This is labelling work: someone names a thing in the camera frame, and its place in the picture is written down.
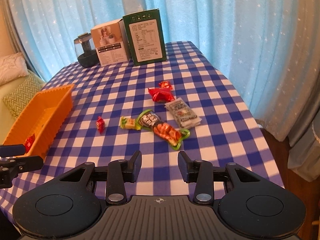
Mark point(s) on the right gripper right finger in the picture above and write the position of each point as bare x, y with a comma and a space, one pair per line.
199, 172

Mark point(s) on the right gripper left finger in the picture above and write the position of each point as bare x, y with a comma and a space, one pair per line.
120, 172

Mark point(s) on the long green snack packet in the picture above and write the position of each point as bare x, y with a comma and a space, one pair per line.
152, 122

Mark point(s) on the yellow green candy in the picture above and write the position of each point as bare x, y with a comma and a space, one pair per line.
128, 123

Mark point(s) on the small red candy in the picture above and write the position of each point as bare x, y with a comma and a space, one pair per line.
100, 124
165, 84

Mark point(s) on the grey white snack packet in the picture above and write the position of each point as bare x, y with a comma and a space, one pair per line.
184, 116

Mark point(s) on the large red snack packet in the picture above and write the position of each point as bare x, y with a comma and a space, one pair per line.
161, 95

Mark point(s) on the light green sofa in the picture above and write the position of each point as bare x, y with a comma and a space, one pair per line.
6, 119

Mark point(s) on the orange plastic tray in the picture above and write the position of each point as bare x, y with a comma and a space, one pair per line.
42, 117

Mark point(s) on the green chevron cushion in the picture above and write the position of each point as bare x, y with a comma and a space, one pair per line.
18, 98

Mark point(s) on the blue checkered tablecloth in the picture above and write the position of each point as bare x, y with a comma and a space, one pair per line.
113, 116

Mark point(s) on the white pink cushion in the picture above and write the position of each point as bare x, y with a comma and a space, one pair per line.
12, 67

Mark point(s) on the grey drape curtain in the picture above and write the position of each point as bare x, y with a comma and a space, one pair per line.
289, 106

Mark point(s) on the dark glass humidifier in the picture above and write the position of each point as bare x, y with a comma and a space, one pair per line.
85, 50

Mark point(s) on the beige product box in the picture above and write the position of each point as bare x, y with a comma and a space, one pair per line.
110, 41

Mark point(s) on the dark green carton box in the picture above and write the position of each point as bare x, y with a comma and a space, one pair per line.
145, 37

